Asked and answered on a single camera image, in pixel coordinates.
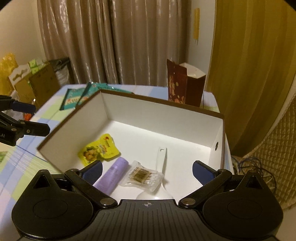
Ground white plastic shoehorn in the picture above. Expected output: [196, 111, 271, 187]
[136, 147, 173, 200]

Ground mustard yellow curtain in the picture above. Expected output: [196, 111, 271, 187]
[206, 1, 295, 156]

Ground rear green rice bag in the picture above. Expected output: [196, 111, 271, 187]
[60, 87, 85, 110]

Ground shiny brown curtain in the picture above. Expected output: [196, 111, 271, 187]
[37, 1, 190, 86]

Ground green tissue box stack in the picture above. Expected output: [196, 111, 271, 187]
[28, 58, 48, 74]

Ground green rice bag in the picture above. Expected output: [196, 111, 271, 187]
[76, 81, 132, 106]
[60, 87, 85, 110]

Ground brown cardboard storage box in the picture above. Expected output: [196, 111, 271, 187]
[38, 90, 225, 200]

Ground front green rice bag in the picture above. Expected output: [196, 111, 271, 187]
[76, 81, 132, 106]

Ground brown cardboard floor box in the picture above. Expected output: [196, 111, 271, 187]
[15, 64, 61, 109]

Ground yellow plastic bag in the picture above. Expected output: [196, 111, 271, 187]
[0, 53, 18, 95]

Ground yellow snack pouch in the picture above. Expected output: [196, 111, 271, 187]
[77, 133, 121, 166]

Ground yellow hanging wall ornament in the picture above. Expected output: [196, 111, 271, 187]
[193, 8, 200, 43]

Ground dark red gift bag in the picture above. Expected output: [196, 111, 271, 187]
[166, 59, 206, 107]

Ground tangled floor cables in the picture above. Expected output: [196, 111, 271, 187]
[231, 155, 278, 193]

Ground cotton swab packet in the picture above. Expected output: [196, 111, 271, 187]
[119, 161, 159, 191]

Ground quilted beige chair cover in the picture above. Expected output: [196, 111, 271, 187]
[238, 97, 295, 210]

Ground purple bag roll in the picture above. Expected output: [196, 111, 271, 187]
[93, 157, 129, 196]

